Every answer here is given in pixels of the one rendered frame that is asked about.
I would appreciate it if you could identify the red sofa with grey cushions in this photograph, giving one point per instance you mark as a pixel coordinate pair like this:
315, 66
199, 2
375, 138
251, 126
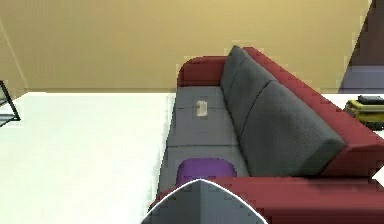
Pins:
286, 133

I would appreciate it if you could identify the yellow box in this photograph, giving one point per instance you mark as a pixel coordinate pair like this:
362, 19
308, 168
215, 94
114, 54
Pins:
365, 111

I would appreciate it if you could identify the black flat box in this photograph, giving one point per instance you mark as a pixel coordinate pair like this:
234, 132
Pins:
370, 99

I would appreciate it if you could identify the pale remote control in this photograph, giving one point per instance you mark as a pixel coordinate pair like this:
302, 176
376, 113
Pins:
202, 108

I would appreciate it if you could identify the purple pillow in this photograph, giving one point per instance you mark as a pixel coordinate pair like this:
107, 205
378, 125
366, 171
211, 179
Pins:
205, 170

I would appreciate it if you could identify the black frame stand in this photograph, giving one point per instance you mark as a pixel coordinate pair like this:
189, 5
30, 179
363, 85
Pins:
10, 106

